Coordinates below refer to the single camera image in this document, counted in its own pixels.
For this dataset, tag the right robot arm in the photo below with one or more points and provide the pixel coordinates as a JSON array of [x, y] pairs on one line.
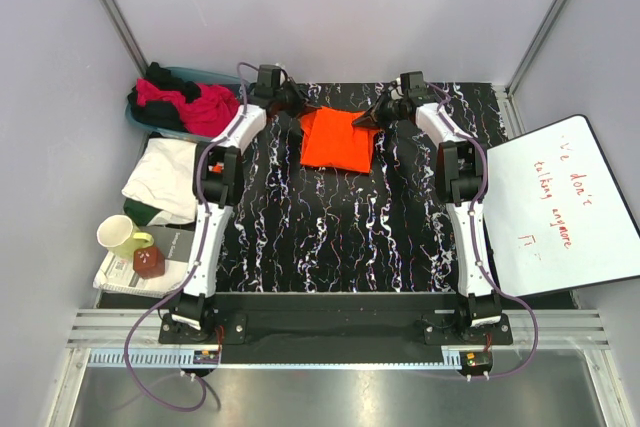
[[461, 184]]

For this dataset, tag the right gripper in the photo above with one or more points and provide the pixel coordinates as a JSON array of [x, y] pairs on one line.
[[373, 116]]

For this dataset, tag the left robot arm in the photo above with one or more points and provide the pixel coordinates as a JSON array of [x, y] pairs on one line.
[[218, 185]]

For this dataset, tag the folded dark green t-shirt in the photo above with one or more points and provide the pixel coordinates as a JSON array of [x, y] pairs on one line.
[[144, 215]]

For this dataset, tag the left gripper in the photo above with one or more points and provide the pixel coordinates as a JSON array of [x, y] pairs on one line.
[[301, 102]]

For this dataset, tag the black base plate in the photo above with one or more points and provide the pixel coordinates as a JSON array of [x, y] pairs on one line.
[[285, 330]]

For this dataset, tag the whiteboard with red writing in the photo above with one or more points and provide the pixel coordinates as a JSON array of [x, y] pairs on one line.
[[555, 216]]

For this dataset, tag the dark red cube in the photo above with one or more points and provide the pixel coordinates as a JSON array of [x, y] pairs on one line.
[[149, 263]]

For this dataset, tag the yellow-green mug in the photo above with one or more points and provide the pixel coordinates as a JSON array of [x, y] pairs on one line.
[[122, 237]]

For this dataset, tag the aluminium frame rail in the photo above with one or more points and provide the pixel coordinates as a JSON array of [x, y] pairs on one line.
[[553, 329]]

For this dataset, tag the clear blue plastic bin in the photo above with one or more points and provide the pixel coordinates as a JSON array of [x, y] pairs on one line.
[[150, 119]]

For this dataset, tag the magenta t-shirt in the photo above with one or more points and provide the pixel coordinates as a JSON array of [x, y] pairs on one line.
[[200, 107]]

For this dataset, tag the folded white t-shirt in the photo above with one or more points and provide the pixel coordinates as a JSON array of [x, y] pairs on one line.
[[163, 179]]

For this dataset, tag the black t-shirt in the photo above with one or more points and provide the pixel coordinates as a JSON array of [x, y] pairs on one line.
[[159, 97]]

